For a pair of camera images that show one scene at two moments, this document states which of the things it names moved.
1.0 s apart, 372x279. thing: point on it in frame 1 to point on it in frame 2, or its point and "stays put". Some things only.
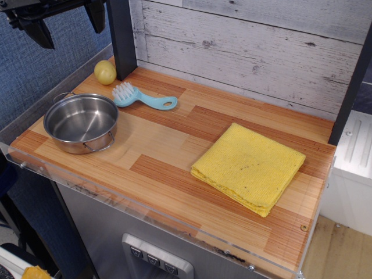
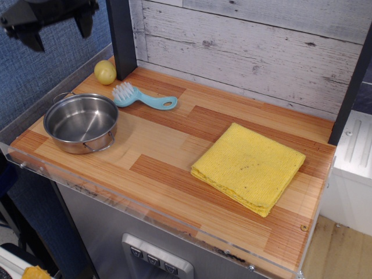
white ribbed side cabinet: [348, 198] stays put
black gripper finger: [96, 12] to [85, 22]
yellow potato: [105, 72] stays put
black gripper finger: [38, 29] to [31, 38]
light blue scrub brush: [125, 93] stays put
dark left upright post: [121, 27] stays put
